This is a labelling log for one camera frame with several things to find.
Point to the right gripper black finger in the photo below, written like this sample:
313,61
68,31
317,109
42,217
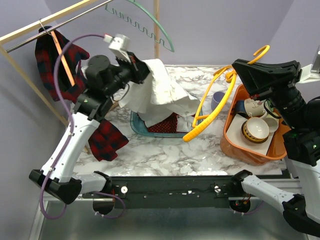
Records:
256,82
291,67

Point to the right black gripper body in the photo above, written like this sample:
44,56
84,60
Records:
287,101

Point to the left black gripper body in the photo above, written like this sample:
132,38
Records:
129,71

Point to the white shirt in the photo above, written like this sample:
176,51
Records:
159,96

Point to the red polka dot skirt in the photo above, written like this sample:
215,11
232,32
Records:
168,125

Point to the yellow plastic hanger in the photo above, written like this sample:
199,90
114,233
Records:
201,122

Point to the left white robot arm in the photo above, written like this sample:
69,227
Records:
103,80

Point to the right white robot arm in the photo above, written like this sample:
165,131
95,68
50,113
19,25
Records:
302,144

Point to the floral ceramic mug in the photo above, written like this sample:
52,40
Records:
255,108

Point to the dark blue cup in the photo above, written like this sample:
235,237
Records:
239,108

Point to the purple plastic cup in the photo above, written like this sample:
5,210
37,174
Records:
216,99

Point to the cream green mug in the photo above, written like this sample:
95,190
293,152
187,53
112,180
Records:
272,122

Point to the yellow rimmed white bowl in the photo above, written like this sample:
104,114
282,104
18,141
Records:
255,130

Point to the blue transparent plastic tray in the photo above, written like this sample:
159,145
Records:
139,127

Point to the white square plate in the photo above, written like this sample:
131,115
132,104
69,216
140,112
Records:
235,136

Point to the orange plastic bin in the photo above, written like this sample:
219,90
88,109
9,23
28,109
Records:
276,149

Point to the wooden clothes rack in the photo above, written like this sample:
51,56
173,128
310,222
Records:
48,19

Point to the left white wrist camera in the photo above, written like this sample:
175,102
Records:
118,44

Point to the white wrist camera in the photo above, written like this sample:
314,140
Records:
118,44
315,67

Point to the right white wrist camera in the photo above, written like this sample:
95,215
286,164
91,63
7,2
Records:
315,67

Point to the black mounting rail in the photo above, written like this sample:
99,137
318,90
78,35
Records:
170,192

